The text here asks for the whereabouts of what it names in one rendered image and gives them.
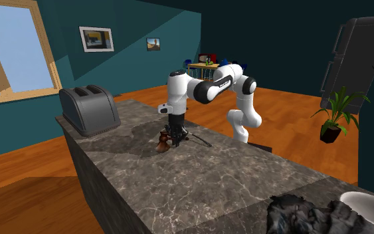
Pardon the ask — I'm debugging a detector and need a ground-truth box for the thin black knife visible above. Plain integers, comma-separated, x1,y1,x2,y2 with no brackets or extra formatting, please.
186,131,213,148

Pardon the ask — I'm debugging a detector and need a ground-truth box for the black crumpled cloth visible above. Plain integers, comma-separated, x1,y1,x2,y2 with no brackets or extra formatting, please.
266,193,374,234

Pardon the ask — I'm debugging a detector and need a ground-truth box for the black fridge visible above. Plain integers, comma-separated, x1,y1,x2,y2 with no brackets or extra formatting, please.
320,15,374,115

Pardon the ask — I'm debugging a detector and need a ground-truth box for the white framed wall picture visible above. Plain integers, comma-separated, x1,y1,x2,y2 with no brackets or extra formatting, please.
78,26,115,53

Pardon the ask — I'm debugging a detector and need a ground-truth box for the dark grey toaster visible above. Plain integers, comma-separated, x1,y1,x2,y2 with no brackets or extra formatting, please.
58,84,122,138

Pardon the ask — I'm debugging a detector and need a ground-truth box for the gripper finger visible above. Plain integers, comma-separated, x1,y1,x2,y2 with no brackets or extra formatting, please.
175,128,189,148
164,124,177,146

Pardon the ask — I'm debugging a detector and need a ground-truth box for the brown copper pot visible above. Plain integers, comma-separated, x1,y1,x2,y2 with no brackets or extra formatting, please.
155,130,171,154

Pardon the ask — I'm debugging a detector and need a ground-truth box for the white bowl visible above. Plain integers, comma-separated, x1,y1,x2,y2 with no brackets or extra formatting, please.
339,191,374,234

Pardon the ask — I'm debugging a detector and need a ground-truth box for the small dark framed wall picture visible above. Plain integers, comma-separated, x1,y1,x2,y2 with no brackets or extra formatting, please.
145,37,161,52

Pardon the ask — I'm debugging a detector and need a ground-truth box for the green potted plant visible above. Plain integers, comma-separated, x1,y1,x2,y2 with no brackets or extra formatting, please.
310,85,372,145

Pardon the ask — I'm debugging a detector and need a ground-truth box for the wooden dining table with chairs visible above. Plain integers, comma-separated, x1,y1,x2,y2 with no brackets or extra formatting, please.
183,53,249,82

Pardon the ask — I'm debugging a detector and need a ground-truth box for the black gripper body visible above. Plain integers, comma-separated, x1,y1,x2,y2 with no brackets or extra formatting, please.
168,112,186,133

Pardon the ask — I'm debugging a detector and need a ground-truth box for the wooden framed window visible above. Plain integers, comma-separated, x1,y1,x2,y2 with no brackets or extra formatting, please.
0,0,63,108

